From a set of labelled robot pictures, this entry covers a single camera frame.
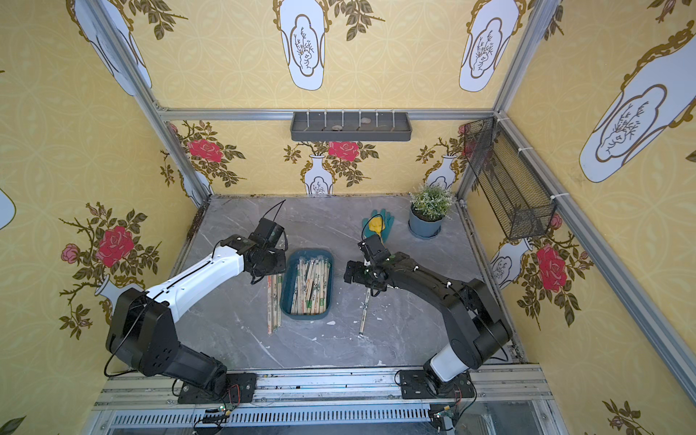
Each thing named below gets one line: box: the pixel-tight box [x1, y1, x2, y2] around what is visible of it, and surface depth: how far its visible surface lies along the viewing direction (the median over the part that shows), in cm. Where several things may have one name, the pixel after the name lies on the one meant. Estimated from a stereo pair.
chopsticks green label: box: [276, 273, 284, 329], surface depth 92 cm
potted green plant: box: [408, 185, 454, 239], surface depth 99 cm
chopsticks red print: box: [267, 274, 273, 335], surface depth 89 cm
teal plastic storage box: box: [280, 248, 335, 320], surface depth 90 cm
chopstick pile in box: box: [290, 255, 331, 315], surface depth 94 cm
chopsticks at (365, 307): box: [358, 288, 371, 336], surface depth 89 cm
